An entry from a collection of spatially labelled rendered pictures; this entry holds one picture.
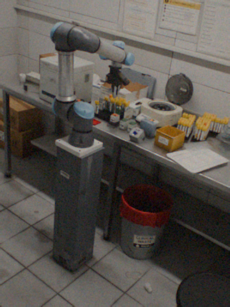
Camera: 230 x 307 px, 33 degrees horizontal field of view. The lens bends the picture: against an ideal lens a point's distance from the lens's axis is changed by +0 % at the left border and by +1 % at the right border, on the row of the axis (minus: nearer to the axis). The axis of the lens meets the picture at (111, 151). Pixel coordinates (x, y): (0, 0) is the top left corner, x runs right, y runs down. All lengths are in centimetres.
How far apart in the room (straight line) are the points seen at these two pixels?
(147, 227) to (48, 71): 126
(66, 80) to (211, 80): 107
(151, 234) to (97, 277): 45
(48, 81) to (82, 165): 84
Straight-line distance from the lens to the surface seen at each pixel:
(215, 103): 277
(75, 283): 261
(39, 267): 271
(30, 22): 384
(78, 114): 211
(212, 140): 260
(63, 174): 229
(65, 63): 212
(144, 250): 275
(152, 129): 242
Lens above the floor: 193
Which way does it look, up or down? 28 degrees down
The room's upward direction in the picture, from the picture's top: 7 degrees clockwise
